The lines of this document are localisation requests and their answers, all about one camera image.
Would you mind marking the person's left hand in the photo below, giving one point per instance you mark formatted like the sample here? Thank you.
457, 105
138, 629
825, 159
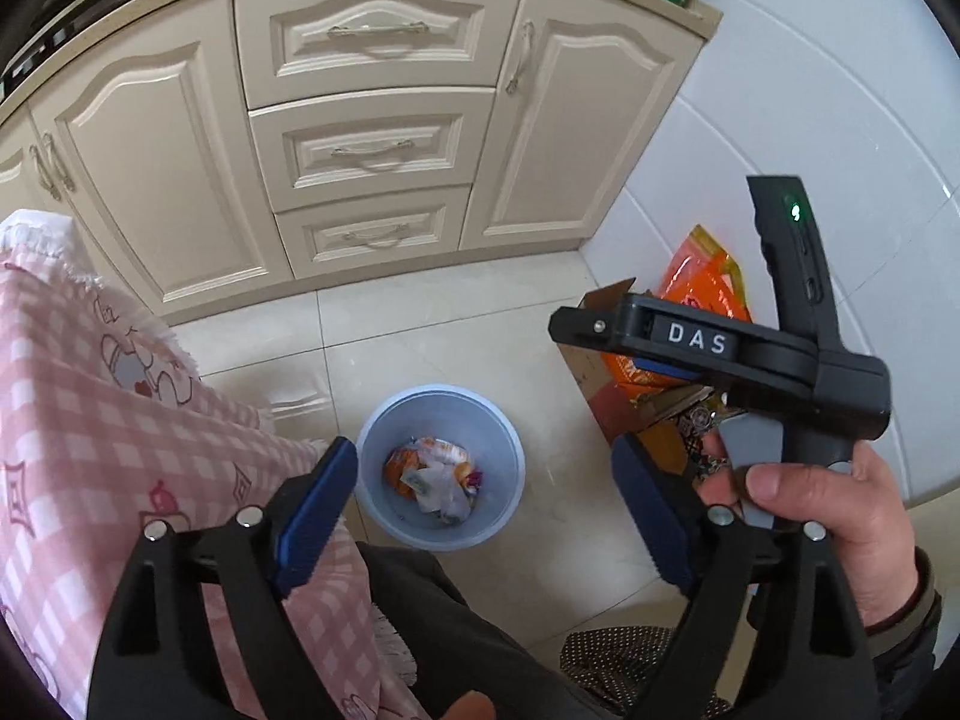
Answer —
469, 709

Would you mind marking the orange white snack packet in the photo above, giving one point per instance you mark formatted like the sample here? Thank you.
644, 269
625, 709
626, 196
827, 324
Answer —
442, 451

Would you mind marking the orange blue snack packet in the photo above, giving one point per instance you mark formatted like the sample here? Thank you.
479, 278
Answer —
397, 465

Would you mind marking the orange plastic shopping bag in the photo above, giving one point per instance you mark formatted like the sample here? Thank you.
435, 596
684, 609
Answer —
705, 270

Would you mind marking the white plastic bag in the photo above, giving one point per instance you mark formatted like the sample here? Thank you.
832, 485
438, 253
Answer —
442, 499

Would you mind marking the small cream cabinet drawer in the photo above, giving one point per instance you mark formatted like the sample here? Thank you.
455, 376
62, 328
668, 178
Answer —
371, 236

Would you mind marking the person's right forearm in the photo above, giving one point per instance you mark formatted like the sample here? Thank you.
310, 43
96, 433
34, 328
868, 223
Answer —
911, 660

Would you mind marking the person's leg dark trousers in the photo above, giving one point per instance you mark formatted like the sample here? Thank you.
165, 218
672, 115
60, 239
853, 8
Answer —
465, 630

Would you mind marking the crimson gold candy wrapper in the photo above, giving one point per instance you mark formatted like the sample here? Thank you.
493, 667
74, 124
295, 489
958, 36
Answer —
474, 481

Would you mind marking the medium cream cabinet drawer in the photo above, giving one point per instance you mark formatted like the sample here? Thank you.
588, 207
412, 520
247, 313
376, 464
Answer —
371, 154

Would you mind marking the person's right hand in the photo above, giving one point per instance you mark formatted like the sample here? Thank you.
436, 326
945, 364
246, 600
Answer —
847, 525

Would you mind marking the cream base cabinets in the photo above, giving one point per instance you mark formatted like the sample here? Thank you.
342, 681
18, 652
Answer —
150, 165

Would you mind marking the brown cardboard box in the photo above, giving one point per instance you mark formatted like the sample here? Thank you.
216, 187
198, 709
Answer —
592, 382

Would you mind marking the black white patterned package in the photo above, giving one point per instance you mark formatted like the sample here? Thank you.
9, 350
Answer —
697, 427

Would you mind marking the large cream cabinet drawer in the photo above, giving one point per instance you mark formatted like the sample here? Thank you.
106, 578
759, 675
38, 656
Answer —
375, 37

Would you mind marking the pink checked tablecloth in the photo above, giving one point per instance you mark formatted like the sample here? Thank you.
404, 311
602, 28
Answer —
90, 405

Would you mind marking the blue plastic waste bin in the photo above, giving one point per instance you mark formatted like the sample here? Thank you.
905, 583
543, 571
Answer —
375, 457

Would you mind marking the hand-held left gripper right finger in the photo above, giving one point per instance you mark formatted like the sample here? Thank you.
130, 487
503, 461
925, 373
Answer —
649, 510

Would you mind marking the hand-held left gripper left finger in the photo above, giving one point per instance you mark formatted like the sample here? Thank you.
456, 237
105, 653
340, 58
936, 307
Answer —
315, 510

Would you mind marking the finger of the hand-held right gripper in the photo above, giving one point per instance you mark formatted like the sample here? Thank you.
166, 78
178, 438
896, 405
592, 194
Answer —
592, 326
667, 371

